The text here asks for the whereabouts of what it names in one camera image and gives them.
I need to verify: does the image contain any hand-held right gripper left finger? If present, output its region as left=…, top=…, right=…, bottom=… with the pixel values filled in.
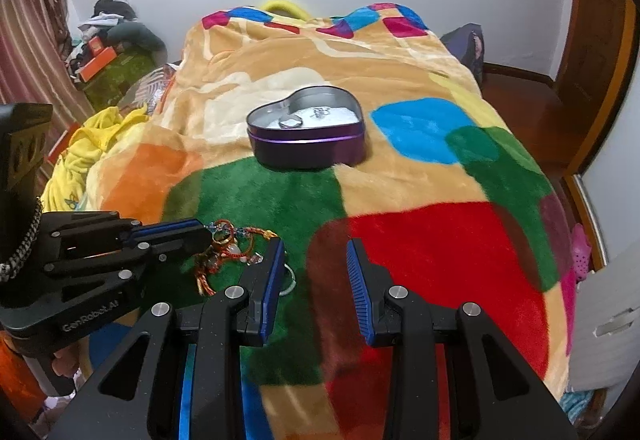
left=47, top=237, right=287, bottom=440

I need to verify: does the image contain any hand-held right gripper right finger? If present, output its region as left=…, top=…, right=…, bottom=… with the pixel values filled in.
left=345, top=239, right=581, bottom=440

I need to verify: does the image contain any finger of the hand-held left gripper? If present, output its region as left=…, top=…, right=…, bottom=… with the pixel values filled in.
left=42, top=210, right=211, bottom=253
left=42, top=233, right=213, bottom=318

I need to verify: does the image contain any white bangle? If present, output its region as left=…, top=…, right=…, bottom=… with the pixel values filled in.
left=279, top=264, right=299, bottom=296

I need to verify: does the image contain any red and gold thread bracelet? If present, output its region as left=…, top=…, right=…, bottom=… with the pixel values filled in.
left=194, top=219, right=279, bottom=297

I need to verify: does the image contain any purple heart-shaped tin box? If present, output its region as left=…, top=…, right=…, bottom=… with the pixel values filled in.
left=246, top=86, right=367, bottom=170

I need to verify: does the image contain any yellow cloth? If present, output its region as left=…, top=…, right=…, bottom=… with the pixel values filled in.
left=40, top=105, right=151, bottom=213

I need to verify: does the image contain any colourful patchwork blanket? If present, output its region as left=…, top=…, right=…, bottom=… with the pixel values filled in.
left=75, top=3, right=578, bottom=440

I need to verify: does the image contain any leaf-print cloth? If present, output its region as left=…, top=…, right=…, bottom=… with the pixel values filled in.
left=122, top=65, right=178, bottom=116

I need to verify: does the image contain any green covered table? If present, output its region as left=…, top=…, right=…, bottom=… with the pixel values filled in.
left=82, top=49, right=158, bottom=111

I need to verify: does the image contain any orange box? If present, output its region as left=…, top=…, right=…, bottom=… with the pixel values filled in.
left=77, top=46, right=118, bottom=84

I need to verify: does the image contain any pile of clothes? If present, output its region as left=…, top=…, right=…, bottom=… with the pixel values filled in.
left=65, top=0, right=168, bottom=71

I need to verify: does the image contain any pink clog shoe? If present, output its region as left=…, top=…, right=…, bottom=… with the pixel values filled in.
left=570, top=223, right=593, bottom=283

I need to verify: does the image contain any striped curtain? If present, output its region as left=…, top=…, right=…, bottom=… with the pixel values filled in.
left=0, top=0, right=98, bottom=161

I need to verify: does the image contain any yellow pillow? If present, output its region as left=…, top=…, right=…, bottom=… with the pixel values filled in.
left=262, top=0, right=312, bottom=20

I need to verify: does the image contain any dark bag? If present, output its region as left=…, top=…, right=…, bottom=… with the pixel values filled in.
left=440, top=23, right=486, bottom=86

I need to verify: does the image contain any wooden door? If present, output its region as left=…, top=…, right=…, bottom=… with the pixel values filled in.
left=550, top=0, right=640, bottom=181

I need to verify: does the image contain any braided grey cable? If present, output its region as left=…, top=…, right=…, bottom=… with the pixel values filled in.
left=0, top=197, right=45, bottom=282

